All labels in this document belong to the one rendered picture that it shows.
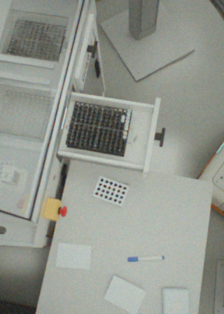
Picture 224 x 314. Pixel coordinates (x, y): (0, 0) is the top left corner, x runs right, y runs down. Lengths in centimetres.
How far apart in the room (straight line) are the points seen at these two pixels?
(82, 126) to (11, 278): 118
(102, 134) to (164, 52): 127
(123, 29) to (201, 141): 92
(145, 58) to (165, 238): 139
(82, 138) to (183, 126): 111
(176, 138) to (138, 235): 103
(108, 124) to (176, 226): 47
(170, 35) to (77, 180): 143
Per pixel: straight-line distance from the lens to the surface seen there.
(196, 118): 235
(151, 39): 253
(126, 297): 135
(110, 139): 132
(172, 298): 137
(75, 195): 142
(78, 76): 140
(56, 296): 143
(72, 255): 139
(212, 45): 260
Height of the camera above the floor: 215
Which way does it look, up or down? 75 degrees down
